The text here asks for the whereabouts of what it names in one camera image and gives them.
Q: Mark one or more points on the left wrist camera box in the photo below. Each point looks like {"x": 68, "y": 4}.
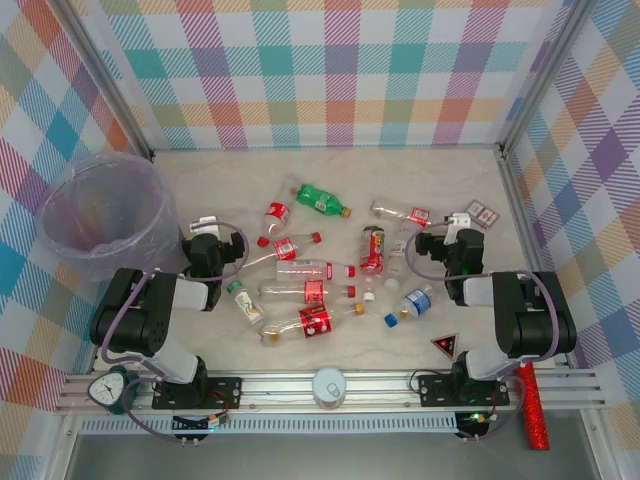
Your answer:
{"x": 206, "y": 222}

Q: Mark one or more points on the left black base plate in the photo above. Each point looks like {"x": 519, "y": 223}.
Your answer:
{"x": 225, "y": 390}

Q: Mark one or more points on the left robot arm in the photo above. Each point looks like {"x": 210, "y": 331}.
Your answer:
{"x": 175, "y": 365}

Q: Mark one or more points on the red glitter microphone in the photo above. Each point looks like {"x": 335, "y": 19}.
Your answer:
{"x": 535, "y": 410}

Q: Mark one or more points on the red bottle white cap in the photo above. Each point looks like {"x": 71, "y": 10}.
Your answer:
{"x": 372, "y": 248}

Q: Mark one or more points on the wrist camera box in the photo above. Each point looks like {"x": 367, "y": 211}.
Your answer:
{"x": 206, "y": 222}
{"x": 460, "y": 220}

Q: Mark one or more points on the small playing card box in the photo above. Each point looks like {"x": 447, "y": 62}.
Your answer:
{"x": 488, "y": 217}
{"x": 475, "y": 207}

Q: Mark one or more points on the bin with purple bag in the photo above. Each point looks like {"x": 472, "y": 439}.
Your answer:
{"x": 100, "y": 215}

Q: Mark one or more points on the green alarm clock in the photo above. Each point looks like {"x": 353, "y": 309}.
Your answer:
{"x": 107, "y": 390}

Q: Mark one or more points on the blue label bottle blue cap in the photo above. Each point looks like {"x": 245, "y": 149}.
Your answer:
{"x": 417, "y": 300}

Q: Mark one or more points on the slim clear bottle red label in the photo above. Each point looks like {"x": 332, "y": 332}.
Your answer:
{"x": 314, "y": 291}

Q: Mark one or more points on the small bottle green cap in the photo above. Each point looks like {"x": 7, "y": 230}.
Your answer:
{"x": 246, "y": 302}

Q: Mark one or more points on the small black controller board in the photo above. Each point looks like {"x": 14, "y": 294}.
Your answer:
{"x": 475, "y": 420}
{"x": 190, "y": 424}

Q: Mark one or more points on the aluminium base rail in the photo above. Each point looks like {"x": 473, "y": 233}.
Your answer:
{"x": 280, "y": 387}

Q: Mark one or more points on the silver tin can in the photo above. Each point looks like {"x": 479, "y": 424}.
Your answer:
{"x": 330, "y": 387}

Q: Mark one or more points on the clear bottle orange cap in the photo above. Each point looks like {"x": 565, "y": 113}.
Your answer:
{"x": 315, "y": 320}

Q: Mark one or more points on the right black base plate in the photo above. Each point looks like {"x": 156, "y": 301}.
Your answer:
{"x": 435, "y": 390}

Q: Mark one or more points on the aluminium frame post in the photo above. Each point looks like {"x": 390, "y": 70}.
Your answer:
{"x": 100, "y": 70}
{"x": 545, "y": 75}

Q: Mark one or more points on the green plastic bottle yellow cap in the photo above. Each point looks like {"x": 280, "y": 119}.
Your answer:
{"x": 320, "y": 200}

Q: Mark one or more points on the clear bottle white red label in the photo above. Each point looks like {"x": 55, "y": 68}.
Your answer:
{"x": 310, "y": 270}

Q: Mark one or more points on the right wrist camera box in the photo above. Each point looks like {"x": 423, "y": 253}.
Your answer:
{"x": 460, "y": 220}

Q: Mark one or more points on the short clear bottle red label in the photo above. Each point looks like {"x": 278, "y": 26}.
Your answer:
{"x": 277, "y": 212}

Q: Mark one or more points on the clear bottle brown residue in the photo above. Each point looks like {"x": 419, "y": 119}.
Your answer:
{"x": 420, "y": 215}

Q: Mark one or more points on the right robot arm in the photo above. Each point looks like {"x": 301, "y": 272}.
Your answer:
{"x": 530, "y": 320}

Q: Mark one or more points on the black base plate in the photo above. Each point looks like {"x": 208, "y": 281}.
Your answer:
{"x": 225, "y": 390}
{"x": 435, "y": 390}

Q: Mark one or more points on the clear bottle barcode red label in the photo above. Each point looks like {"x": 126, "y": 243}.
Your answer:
{"x": 285, "y": 248}

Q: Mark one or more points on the clear bottle white cap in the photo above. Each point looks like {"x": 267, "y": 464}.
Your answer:
{"x": 397, "y": 255}

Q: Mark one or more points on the red black triangle sign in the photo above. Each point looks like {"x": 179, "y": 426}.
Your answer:
{"x": 445, "y": 345}

